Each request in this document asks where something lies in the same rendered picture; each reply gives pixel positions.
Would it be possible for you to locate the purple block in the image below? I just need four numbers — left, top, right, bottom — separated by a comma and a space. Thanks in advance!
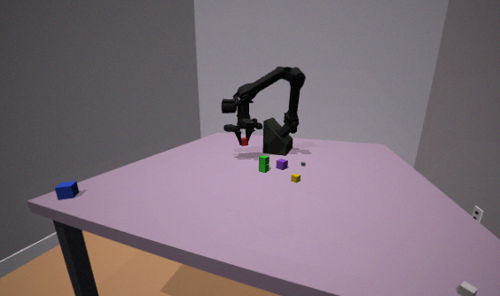
277, 159, 288, 170

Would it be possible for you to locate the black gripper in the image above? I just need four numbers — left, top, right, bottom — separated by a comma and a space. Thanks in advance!
224, 113, 262, 144

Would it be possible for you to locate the small yellow cube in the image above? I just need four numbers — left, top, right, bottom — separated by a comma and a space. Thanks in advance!
291, 174, 301, 183

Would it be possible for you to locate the small blue block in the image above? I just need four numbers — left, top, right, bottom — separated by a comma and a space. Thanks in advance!
55, 181, 79, 200

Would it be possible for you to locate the green block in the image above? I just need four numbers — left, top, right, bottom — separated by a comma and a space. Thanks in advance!
259, 155, 270, 166
259, 164, 270, 173

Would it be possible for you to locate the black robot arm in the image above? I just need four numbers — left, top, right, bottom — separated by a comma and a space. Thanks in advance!
222, 66, 306, 139

